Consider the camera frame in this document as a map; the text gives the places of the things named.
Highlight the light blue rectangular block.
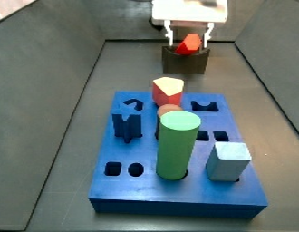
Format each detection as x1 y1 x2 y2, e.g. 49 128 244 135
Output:
205 141 252 182

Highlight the red hexagon prism block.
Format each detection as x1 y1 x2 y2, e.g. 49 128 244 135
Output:
174 34 201 55

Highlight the green cylinder block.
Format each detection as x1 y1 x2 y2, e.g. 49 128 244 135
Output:
156 111 201 180

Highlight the salmon pentagon prism block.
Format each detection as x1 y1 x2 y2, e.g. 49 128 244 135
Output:
152 77 184 106

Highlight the brown cylinder block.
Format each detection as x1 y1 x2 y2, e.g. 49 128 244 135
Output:
157 104 182 117

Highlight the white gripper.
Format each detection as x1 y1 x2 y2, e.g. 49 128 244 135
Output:
150 0 228 49

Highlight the dark blue star block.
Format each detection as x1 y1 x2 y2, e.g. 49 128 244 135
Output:
112 113 142 143

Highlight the blue foam shape board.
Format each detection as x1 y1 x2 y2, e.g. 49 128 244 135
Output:
88 92 266 218

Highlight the black curved foam holder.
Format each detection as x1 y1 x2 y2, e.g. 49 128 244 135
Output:
162 46 210 74

